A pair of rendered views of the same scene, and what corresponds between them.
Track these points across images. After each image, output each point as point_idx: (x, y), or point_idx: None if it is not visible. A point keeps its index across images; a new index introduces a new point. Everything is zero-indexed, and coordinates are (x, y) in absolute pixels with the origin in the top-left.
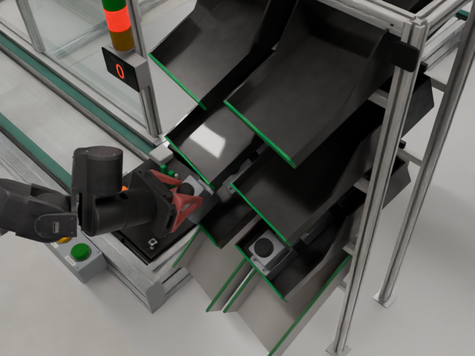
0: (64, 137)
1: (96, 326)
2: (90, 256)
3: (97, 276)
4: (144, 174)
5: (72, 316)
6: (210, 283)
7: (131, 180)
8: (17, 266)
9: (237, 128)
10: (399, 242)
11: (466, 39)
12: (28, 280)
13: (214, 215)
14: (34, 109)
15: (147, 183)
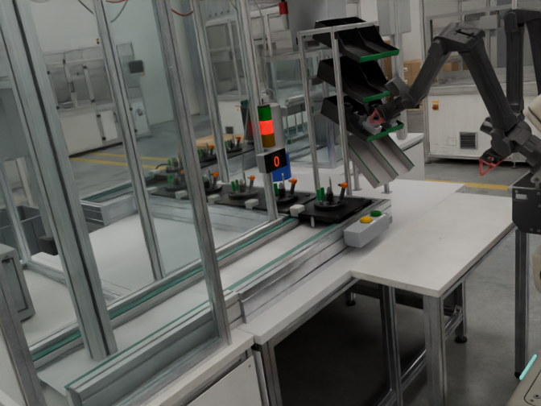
0: (269, 256)
1: (408, 231)
2: None
3: (377, 238)
4: (377, 109)
5: (406, 238)
6: (382, 179)
7: (382, 109)
8: (382, 260)
9: (359, 90)
10: None
11: None
12: (391, 254)
13: (372, 134)
14: (235, 275)
15: (385, 103)
